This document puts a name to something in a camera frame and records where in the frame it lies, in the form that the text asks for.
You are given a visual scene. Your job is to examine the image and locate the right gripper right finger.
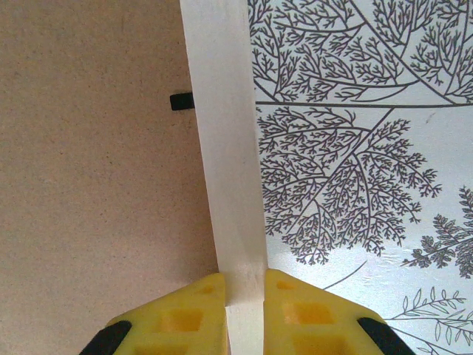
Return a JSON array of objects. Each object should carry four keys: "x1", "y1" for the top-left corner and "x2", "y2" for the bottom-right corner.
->
[{"x1": 262, "y1": 268, "x2": 419, "y2": 355}]

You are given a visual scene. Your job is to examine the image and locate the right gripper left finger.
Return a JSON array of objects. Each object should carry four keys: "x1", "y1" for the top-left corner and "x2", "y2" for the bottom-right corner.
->
[{"x1": 79, "y1": 272, "x2": 228, "y2": 355}]

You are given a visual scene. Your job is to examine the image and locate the brown backing board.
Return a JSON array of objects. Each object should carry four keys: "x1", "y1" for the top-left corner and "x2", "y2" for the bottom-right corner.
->
[{"x1": 0, "y1": 0, "x2": 229, "y2": 355}]

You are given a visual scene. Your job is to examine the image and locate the white picture frame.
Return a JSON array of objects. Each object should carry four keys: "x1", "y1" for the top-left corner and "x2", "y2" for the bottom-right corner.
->
[{"x1": 179, "y1": 0, "x2": 268, "y2": 355}]

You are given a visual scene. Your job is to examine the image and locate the floral patterned table sheet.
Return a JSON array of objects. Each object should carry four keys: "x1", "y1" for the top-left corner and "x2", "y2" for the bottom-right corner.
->
[{"x1": 246, "y1": 0, "x2": 473, "y2": 355}]

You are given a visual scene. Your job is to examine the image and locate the black frame retaining tab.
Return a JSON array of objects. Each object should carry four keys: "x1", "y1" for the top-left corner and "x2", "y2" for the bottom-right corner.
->
[{"x1": 169, "y1": 92, "x2": 195, "y2": 111}]

